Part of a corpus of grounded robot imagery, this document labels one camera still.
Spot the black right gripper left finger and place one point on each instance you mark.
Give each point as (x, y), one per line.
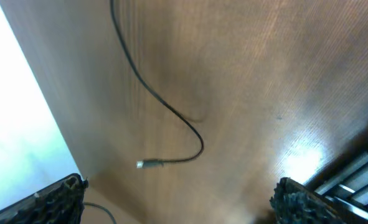
(59, 203)

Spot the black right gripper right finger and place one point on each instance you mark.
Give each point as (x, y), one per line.
(293, 203)

